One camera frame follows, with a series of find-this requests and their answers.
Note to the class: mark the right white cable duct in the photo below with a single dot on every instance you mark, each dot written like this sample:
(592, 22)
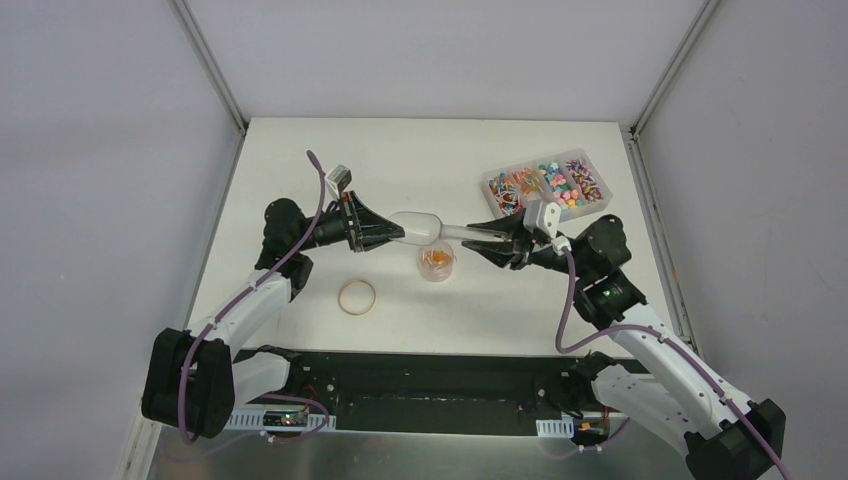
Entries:
(555, 428)

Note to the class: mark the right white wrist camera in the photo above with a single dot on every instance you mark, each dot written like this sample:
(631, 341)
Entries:
(541, 222)

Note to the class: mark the clear plastic scoop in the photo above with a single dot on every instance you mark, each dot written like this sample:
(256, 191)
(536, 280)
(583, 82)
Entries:
(423, 229)

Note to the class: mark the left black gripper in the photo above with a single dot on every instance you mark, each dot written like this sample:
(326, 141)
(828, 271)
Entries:
(355, 223)

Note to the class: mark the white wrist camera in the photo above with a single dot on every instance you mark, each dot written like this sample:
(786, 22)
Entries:
(541, 222)
(338, 179)

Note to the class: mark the left aluminium frame post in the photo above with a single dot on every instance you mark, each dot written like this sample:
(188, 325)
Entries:
(209, 64)

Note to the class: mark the clear plastic jar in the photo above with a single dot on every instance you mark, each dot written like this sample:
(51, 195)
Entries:
(435, 262)

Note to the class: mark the clear compartment candy box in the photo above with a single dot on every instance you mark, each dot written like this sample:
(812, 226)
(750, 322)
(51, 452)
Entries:
(568, 179)

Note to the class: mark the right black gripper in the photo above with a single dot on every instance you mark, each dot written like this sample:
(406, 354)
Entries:
(504, 252)

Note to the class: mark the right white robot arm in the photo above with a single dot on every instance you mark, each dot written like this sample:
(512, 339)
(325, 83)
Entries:
(721, 432)

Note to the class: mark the right aluminium frame post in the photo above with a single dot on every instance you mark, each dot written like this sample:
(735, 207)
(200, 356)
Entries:
(697, 28)

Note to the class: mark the aluminium frame post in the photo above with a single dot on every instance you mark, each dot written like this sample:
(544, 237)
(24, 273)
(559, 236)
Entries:
(697, 28)
(209, 64)

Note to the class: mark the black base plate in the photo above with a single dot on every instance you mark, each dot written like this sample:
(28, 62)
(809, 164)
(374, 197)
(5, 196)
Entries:
(442, 394)

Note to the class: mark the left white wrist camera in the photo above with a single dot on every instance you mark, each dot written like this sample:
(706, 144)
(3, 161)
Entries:
(338, 179)

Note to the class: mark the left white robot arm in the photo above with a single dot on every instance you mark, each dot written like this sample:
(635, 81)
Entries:
(196, 377)

